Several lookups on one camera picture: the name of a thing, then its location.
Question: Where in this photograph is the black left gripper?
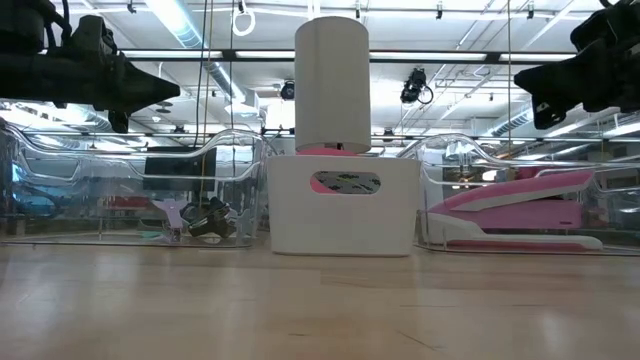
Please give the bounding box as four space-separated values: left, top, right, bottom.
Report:
49 49 182 135

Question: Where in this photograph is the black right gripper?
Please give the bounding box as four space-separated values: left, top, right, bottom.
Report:
513 34 640 131

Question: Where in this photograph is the pale lilac staple remover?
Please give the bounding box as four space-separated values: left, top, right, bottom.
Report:
152 198 190 244

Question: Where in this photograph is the black staple remover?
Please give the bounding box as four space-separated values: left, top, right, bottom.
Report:
187 196 236 239

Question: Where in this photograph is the black monitor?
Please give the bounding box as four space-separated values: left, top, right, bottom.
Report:
143 146 217 192

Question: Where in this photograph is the clear plastic bin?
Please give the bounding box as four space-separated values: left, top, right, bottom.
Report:
0 124 274 250
399 133 640 256

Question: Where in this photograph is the white paper cup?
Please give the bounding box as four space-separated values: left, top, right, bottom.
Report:
293 15 372 155

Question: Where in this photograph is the white plastic bin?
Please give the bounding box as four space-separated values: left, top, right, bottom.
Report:
266 153 422 258

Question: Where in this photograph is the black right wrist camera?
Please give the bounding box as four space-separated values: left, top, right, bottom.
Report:
570 4 631 50

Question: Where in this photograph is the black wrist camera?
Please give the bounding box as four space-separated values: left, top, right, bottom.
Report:
570 4 631 50
69 14 114 54

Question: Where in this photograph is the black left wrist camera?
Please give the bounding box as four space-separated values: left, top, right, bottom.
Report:
69 14 114 54

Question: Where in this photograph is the silver ceiling duct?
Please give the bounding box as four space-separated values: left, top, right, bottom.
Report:
144 0 251 106

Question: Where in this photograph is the white hanging ring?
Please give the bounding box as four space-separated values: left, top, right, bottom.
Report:
232 8 257 38

